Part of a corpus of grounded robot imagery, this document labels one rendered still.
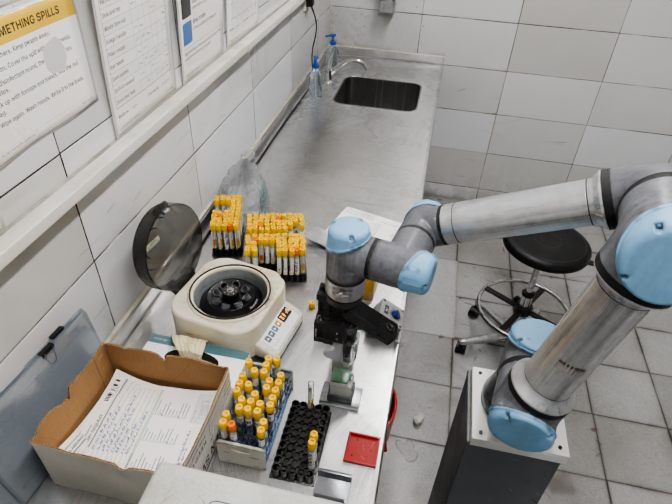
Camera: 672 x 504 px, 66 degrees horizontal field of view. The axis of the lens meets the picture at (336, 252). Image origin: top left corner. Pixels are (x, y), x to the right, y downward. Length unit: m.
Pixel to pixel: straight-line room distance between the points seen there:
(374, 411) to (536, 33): 2.49
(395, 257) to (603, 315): 0.32
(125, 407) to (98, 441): 0.08
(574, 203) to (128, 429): 0.92
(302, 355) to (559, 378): 0.63
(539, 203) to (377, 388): 0.59
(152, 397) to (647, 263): 0.94
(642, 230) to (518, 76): 2.64
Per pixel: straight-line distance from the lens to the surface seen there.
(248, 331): 1.22
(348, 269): 0.90
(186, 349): 1.23
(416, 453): 2.22
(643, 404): 2.72
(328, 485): 1.08
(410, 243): 0.90
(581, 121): 3.47
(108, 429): 1.18
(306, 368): 1.29
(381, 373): 1.29
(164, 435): 1.14
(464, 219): 0.94
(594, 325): 0.85
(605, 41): 3.33
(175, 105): 1.41
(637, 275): 0.76
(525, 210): 0.91
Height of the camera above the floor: 1.87
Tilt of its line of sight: 38 degrees down
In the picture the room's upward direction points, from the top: 3 degrees clockwise
